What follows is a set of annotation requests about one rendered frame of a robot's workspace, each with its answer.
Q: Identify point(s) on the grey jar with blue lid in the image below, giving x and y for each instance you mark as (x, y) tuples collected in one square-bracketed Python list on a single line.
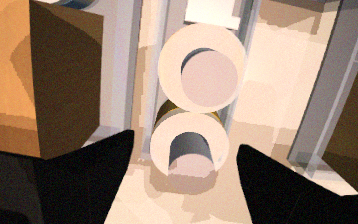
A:
[(75, 4)]

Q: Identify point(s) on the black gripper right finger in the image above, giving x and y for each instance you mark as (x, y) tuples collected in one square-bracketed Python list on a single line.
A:
[(275, 194)]

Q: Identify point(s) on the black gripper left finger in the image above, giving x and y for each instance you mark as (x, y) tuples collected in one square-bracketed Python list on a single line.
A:
[(78, 187)]

